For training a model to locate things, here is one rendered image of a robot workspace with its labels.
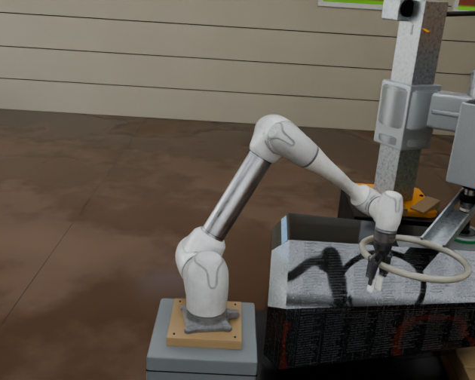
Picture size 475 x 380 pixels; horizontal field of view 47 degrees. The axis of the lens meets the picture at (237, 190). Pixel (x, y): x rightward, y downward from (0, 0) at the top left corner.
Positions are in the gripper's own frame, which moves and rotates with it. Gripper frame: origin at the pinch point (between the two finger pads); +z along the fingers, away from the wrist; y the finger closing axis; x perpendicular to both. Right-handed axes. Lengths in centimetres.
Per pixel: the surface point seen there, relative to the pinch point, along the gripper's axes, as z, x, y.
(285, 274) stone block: 15, 47, -9
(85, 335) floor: 91, 149, -72
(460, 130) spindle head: -62, 21, 70
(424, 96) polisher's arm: -70, 73, 108
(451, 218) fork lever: -17, 14, 69
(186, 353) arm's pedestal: 15, 9, -86
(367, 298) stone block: 20.0, 17.7, 19.8
